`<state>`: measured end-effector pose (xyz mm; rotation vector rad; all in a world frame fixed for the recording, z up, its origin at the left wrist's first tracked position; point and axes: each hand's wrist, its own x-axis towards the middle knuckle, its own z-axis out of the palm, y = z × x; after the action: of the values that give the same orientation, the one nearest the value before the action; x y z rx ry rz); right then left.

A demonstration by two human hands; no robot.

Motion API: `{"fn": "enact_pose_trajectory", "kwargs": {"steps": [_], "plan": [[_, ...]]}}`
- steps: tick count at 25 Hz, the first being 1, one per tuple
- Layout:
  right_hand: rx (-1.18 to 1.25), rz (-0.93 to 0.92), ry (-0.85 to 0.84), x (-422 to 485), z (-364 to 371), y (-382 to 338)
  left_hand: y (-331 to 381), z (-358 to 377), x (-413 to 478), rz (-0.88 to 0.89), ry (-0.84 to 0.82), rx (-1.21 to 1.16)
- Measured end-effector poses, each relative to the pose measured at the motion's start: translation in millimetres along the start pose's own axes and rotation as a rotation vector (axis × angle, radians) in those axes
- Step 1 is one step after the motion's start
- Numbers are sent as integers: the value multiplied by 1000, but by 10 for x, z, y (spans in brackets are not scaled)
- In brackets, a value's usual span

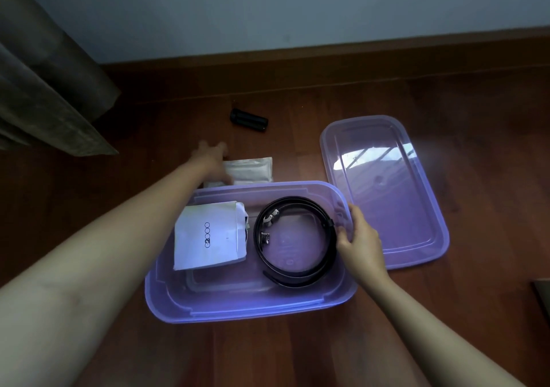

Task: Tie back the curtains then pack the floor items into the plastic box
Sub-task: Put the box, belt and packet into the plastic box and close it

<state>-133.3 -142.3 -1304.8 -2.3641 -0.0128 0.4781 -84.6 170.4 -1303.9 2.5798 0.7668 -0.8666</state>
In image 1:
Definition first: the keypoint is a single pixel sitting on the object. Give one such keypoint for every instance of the person's right hand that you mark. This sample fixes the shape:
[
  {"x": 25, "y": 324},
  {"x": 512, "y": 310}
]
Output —
[{"x": 363, "y": 253}]

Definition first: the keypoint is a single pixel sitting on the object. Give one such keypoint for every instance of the person's left hand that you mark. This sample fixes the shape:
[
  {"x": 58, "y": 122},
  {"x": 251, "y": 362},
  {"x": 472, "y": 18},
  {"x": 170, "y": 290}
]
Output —
[{"x": 210, "y": 159}]

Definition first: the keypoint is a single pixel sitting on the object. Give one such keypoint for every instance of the white packet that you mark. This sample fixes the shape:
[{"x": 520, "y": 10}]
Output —
[{"x": 253, "y": 169}]

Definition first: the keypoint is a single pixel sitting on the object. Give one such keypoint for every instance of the small black cylinder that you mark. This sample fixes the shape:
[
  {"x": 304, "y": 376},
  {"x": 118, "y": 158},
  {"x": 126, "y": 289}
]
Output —
[{"x": 249, "y": 120}]

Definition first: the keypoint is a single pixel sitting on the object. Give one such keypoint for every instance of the purple container lid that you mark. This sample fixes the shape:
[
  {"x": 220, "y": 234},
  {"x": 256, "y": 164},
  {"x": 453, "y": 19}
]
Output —
[
  {"x": 386, "y": 193},
  {"x": 240, "y": 300}
]

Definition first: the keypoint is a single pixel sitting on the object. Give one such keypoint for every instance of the small white box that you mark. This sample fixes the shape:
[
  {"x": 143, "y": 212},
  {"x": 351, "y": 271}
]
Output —
[{"x": 206, "y": 236}]

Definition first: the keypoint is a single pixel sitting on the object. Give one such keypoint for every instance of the brown curtain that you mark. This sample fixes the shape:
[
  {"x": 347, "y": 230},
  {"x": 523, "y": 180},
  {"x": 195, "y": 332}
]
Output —
[{"x": 43, "y": 77}]

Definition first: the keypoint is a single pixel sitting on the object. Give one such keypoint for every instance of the person's left forearm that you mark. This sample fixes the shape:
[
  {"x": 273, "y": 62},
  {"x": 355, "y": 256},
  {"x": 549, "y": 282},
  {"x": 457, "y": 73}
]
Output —
[{"x": 86, "y": 270}]

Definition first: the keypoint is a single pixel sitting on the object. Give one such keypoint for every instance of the person's right forearm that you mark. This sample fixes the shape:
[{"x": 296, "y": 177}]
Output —
[{"x": 429, "y": 339}]

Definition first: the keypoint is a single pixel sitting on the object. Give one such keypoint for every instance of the brown wooden baseboard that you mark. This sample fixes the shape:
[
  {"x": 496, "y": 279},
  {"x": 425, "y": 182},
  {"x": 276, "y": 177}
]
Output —
[{"x": 343, "y": 68}]

